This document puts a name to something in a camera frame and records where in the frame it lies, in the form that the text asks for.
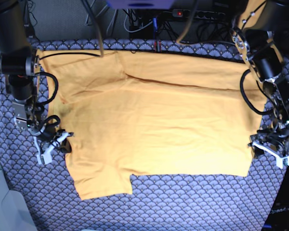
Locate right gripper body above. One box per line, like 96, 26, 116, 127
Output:
33, 129, 74, 155

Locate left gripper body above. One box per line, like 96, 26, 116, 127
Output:
248, 128, 289, 161

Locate yellow T-shirt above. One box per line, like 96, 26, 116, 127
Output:
40, 51, 262, 200

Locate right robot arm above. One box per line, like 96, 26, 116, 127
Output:
0, 0, 73, 165

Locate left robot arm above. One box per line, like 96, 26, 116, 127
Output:
231, 0, 289, 168

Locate blue fan-pattern tablecloth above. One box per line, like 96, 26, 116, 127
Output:
0, 38, 289, 231

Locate black OpenArm box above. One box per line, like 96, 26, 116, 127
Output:
262, 167, 289, 231

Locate grey chair seat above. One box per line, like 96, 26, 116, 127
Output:
0, 166, 37, 231

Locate red black table clamp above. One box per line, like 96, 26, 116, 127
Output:
154, 40, 161, 53

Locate black power strip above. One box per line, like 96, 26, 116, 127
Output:
171, 9, 226, 21

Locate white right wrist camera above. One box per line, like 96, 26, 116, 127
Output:
37, 153, 53, 165

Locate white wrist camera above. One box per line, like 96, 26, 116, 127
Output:
276, 156, 289, 169
37, 153, 53, 165

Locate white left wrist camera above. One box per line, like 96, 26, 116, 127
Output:
276, 156, 289, 169

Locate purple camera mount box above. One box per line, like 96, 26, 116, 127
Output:
106, 0, 174, 9

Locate blue clamp handle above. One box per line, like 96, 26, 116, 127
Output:
152, 17, 158, 39

